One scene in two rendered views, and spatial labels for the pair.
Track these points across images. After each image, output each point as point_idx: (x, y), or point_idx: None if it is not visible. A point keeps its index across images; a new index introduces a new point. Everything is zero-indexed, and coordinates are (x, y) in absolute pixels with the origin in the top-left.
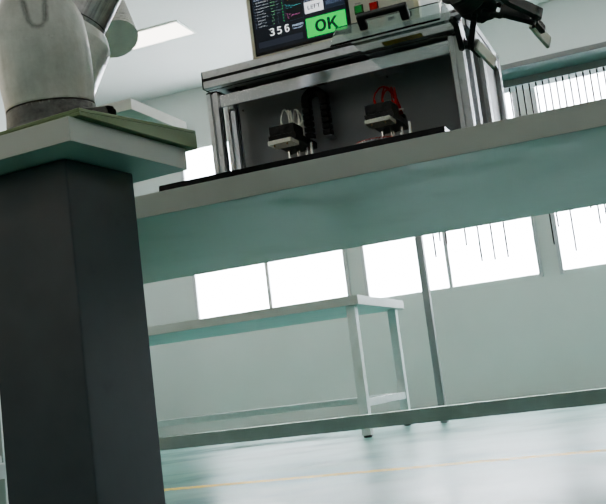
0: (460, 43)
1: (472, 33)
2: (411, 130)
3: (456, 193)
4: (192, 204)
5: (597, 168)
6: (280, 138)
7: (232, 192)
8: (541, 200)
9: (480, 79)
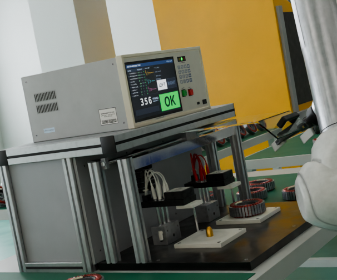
0: (285, 138)
1: (296, 133)
2: (233, 190)
3: None
4: (286, 274)
5: None
6: (189, 200)
7: (300, 259)
8: None
9: (201, 146)
